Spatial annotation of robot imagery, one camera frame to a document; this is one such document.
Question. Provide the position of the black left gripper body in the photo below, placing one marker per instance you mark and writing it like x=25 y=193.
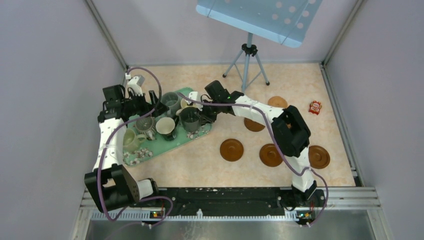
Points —
x=137 y=105

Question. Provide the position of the white and black cup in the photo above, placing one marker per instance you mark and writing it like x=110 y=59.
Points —
x=167 y=128

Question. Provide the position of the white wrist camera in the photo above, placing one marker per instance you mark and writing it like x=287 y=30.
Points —
x=194 y=98
x=134 y=82

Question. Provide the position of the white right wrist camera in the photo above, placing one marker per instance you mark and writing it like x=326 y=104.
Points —
x=194 y=98

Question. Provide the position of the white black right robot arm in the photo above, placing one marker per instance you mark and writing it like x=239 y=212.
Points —
x=286 y=126

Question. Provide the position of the light tan wooden coaster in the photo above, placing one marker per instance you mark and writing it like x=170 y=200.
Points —
x=277 y=101

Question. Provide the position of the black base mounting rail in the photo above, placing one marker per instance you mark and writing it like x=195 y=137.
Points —
x=233 y=201

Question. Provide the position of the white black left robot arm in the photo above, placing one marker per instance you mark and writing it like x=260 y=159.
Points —
x=109 y=183

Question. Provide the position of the grey cup on tray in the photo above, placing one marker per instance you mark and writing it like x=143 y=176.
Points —
x=173 y=102

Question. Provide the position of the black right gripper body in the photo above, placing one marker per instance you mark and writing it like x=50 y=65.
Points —
x=210 y=112

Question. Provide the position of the blue music stand with tripod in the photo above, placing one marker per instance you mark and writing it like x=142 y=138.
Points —
x=285 y=22

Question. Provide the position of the small red toy packet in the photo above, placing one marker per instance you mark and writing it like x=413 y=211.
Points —
x=315 y=107

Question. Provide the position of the dark grey cup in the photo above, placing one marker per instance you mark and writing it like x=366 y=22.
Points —
x=190 y=119

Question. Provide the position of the metallic grey cup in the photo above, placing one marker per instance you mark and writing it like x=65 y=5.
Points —
x=146 y=126

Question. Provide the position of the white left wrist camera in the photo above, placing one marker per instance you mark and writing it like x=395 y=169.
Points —
x=134 y=82

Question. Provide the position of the cream cup with yellow inside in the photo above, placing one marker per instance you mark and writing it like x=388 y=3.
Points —
x=185 y=104

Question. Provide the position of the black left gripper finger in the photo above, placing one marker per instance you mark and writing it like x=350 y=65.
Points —
x=153 y=98
x=159 y=111

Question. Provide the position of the dark brown wooden coaster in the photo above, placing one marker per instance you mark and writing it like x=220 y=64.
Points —
x=231 y=150

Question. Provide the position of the pale green cup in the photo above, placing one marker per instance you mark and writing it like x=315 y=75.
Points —
x=132 y=141

